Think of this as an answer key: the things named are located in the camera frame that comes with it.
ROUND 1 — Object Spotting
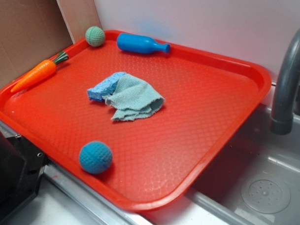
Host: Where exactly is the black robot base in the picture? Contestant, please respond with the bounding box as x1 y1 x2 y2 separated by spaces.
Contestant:
0 131 46 225

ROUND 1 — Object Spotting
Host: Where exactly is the blue dimpled ball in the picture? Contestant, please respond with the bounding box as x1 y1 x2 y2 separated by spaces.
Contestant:
79 141 113 175

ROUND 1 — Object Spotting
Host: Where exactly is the green dimpled ball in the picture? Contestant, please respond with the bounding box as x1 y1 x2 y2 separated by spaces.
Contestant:
85 26 105 47

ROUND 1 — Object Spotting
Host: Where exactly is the red plastic tray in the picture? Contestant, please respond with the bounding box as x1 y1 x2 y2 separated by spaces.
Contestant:
0 31 271 212

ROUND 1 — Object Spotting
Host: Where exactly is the light teal cloth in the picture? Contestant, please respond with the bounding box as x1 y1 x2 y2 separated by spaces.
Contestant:
103 74 165 121

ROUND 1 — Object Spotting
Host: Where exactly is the blue sponge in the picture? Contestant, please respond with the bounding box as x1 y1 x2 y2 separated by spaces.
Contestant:
87 72 126 102

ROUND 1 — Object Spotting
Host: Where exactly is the blue plastic bottle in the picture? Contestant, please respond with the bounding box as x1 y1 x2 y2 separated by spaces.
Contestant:
116 34 171 54

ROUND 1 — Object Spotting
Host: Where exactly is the orange toy carrot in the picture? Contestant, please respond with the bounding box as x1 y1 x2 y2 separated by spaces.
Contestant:
11 51 69 94

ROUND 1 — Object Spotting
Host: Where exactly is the grey plastic sink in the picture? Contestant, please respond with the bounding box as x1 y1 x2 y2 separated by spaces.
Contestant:
146 96 300 225

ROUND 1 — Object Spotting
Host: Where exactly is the grey faucet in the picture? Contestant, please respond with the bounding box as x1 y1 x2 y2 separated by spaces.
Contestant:
270 28 300 135

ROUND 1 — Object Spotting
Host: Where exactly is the brown cardboard panel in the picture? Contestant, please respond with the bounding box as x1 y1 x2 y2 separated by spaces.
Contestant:
0 0 101 89

